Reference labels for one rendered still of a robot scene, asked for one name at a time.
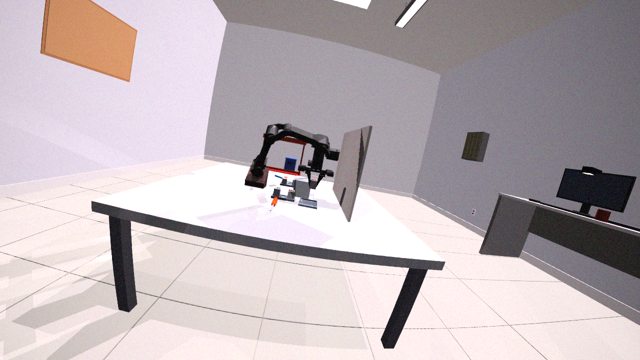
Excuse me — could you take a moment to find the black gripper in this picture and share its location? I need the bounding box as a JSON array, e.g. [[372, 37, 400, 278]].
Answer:
[[298, 156, 334, 187]]

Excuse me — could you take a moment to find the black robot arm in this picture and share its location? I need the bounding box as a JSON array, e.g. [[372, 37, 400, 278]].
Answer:
[[250, 123, 340, 178]]

